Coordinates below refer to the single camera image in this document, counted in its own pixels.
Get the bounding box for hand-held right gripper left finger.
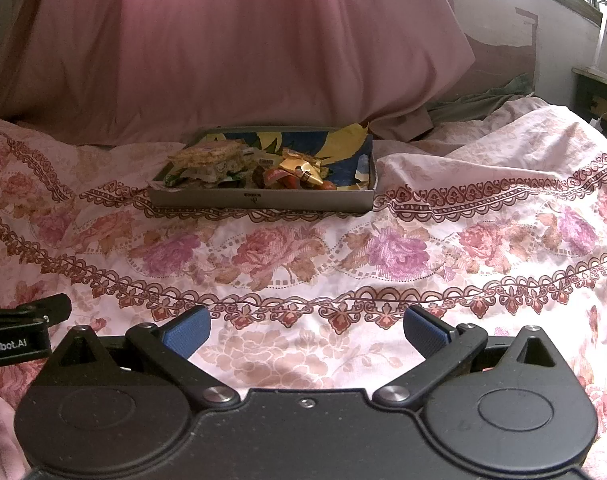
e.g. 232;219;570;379
48;305;240;408

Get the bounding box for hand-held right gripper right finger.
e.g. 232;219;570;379
372;304;573;407

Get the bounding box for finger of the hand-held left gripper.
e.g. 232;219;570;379
0;294;73;330

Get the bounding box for grey box with colourful lining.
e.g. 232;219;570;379
148;126;379;217

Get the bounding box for clear cracker packet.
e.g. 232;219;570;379
166;141;248;174

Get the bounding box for orange candy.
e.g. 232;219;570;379
262;167;304;190

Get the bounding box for gold foil snack packet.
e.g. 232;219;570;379
278;147;327;186

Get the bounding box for floral bedsheet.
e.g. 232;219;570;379
0;94;607;480

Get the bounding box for dusty pink cloth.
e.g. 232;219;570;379
369;106;435;142

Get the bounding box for grey-green cloth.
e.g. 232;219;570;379
427;74;535;112

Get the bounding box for dark wooden nightstand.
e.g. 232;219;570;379
572;67;607;135

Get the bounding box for large pink pillow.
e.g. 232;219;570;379
0;0;477;146

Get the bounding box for white desk lamp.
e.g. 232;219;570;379
585;0;607;82

